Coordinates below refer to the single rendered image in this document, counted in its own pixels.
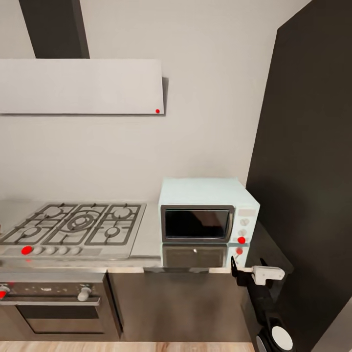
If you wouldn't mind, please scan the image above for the microwave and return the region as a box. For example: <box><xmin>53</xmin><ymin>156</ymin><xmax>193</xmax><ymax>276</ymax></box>
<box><xmin>158</xmin><ymin>178</ymin><xmax>260</xmax><ymax>244</ymax></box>

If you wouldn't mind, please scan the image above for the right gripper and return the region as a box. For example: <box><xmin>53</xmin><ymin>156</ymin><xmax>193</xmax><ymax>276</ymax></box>
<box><xmin>231</xmin><ymin>256</ymin><xmax>276</xmax><ymax>304</ymax></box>

